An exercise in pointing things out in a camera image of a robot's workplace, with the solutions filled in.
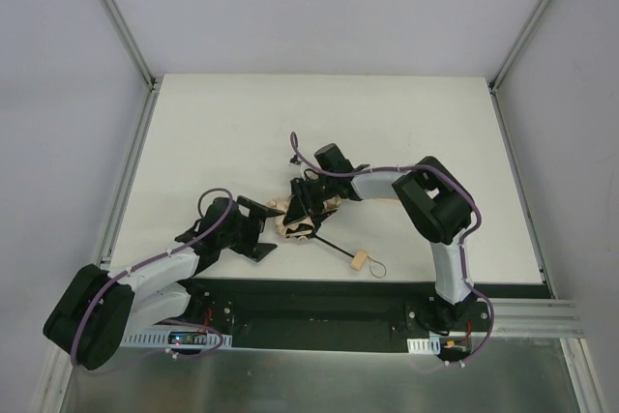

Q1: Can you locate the aluminium frame post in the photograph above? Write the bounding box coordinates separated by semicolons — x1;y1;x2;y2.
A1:
487;0;554;95
100;0;158;90

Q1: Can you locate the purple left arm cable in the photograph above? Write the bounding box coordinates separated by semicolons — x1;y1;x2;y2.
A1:
70;188;233;366

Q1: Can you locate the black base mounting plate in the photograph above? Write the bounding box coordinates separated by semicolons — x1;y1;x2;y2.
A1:
159;277;499;351

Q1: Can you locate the right aluminium frame post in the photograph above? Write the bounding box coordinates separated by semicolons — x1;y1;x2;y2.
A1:
487;0;554;95

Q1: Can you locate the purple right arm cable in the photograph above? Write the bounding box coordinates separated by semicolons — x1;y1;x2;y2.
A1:
288;131;497;366

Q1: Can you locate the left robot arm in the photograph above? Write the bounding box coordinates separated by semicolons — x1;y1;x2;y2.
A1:
43;189;282;370

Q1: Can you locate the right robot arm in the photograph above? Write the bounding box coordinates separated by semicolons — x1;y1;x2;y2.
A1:
278;141;476;335

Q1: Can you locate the beige folding umbrella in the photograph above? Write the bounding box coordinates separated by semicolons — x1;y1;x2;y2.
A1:
267;195;388;280

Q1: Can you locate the right white cable duct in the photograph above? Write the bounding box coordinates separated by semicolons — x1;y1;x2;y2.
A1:
406;337;441;355

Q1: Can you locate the white cable duct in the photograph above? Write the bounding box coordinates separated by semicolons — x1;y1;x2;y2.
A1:
406;337;441;355
121;329;232;350

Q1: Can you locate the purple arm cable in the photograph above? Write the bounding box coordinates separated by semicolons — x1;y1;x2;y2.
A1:
288;131;497;366
70;188;233;366

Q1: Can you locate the left aluminium frame post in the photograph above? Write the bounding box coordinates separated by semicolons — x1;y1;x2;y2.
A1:
100;0;158;90

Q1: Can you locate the aluminium front rail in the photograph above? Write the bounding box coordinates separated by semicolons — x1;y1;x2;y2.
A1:
492;299;584;339

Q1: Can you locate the left white cable duct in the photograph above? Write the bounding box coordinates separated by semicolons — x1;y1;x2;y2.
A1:
121;329;232;350

